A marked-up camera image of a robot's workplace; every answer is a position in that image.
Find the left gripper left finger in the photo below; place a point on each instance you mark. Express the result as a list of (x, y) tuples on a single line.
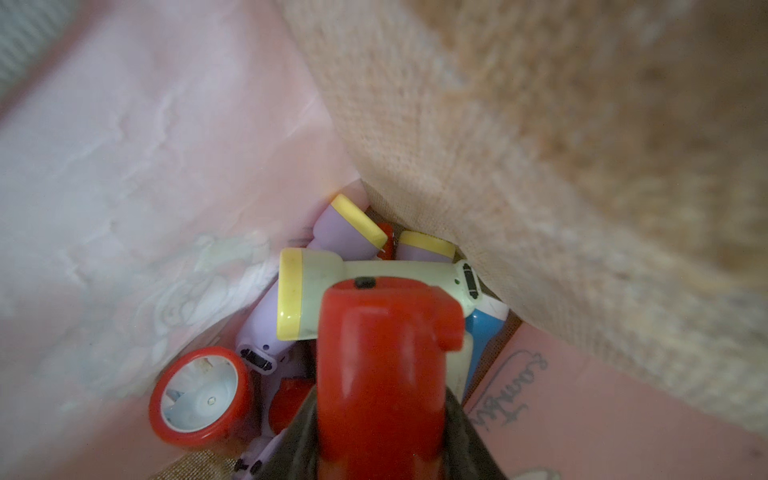
[(296, 455)]

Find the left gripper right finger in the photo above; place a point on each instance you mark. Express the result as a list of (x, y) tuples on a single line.
[(465, 456)]

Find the red flashlight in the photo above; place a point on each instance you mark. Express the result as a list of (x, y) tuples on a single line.
[(204, 401), (287, 401), (381, 378)]

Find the purple flashlight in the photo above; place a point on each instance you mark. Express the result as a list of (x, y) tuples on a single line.
[(416, 246), (258, 453), (268, 340)]

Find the blue flashlight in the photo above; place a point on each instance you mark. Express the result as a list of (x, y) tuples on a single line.
[(483, 324)]

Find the red flashlight bottom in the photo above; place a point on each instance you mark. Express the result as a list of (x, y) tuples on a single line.
[(381, 378)]

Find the green flashlight horizontal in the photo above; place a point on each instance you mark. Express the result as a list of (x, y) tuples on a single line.
[(305, 275)]

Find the red jute tote bag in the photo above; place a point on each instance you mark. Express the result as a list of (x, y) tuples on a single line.
[(602, 164)]

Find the purple flashlight horizontal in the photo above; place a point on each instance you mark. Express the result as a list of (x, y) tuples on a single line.
[(343, 228)]

